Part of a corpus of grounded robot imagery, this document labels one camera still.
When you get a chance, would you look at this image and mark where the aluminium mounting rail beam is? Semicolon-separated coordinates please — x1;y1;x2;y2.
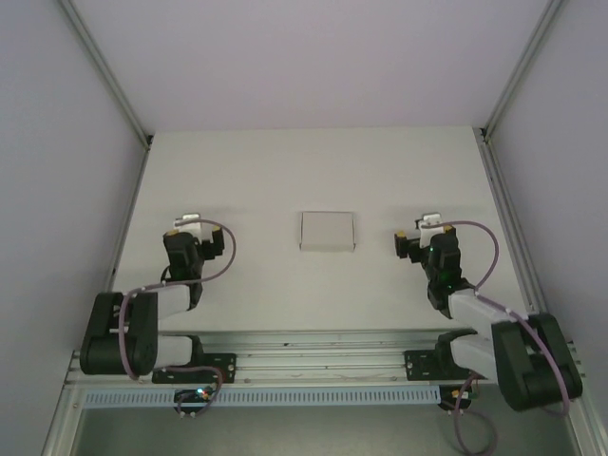
66;330;588;389

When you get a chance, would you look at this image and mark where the white paper box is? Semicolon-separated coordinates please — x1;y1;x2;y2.
298;210;357;254

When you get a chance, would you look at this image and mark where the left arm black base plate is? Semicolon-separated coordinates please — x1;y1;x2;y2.
151;352;238;385

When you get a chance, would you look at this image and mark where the aluminium frame post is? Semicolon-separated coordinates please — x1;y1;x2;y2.
59;0;154;148
478;0;569;142

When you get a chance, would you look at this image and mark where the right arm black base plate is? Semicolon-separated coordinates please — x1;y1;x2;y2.
403;350;457;383

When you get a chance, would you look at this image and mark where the small circuit board with LEDs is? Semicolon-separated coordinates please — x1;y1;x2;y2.
173;387;216;420
439;385;482;415

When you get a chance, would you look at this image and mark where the aluminium table side rail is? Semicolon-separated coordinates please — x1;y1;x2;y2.
97;137;153;351
476;127;547;343

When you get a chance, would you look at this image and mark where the light blue slotted cable duct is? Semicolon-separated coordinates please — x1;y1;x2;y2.
83;385;441;409

